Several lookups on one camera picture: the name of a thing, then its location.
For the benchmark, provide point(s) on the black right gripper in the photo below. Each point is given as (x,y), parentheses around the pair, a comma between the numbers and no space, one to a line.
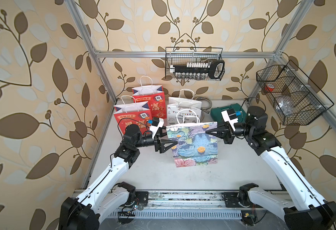
(225,132)

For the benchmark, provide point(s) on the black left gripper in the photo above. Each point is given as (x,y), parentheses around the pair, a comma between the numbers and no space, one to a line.
(157,144)

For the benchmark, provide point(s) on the floral painted paper bag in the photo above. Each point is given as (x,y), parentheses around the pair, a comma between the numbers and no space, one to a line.
(194,147)

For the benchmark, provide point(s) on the white Happy Every Day bag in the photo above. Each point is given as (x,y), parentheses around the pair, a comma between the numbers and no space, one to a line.
(182,110)

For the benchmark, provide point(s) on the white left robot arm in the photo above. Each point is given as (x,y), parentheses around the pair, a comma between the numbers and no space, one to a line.
(90,208)

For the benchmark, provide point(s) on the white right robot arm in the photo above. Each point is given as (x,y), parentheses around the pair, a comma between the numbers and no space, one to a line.
(308,209)

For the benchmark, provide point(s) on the red paper bag front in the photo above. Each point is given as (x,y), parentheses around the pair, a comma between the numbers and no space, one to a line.
(132,112)

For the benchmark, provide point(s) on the red paper bag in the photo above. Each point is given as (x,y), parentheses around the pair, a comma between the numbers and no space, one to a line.
(152,94)
(132,112)

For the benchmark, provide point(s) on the red paper bag rear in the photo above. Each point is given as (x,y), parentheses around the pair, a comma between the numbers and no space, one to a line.
(152,94)

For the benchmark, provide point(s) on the clear plastic bag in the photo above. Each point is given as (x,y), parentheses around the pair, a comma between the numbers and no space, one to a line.
(284,105)

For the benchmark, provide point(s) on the black socket set holder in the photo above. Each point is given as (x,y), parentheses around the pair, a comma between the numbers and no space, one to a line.
(213,70)

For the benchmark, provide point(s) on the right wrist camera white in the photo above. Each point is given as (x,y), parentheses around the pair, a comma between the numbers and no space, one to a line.
(231,116)

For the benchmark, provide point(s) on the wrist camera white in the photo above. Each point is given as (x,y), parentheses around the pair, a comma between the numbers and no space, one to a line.
(156,127)
(231,116)

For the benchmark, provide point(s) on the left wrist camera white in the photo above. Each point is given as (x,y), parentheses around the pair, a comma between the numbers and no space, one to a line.
(156,127)

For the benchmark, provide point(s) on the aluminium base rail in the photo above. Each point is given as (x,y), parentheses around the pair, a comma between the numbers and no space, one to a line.
(184,204)

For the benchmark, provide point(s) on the black wire basket right wall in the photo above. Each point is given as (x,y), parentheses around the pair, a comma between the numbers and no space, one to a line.
(310,101)

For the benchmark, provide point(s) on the black wire basket wall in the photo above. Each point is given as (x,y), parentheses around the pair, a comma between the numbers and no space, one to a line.
(182,55)
(310,101)

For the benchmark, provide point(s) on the black wire basket back wall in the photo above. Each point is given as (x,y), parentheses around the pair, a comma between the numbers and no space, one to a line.
(182,55)

